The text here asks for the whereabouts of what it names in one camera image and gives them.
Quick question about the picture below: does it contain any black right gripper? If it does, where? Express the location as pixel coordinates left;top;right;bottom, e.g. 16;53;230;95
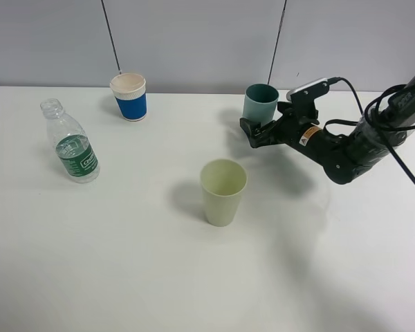
239;95;324;148

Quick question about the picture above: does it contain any teal plastic cup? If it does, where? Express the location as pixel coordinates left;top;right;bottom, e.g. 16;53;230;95
242;84;279;126

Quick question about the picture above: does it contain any clear plastic water bottle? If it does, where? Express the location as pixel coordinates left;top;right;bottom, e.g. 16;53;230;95
40;98;100;183

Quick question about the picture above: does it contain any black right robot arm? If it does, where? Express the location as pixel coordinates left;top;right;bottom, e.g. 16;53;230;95
240;76;415;185

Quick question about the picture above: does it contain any pale green plastic cup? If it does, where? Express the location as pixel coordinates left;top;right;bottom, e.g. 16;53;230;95
200;159;248;227

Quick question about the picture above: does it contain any blue white paper cup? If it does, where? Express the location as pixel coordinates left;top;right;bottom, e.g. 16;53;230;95
110;73;147;122

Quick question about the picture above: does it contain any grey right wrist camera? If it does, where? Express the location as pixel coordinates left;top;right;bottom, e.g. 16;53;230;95
286;77;330;102

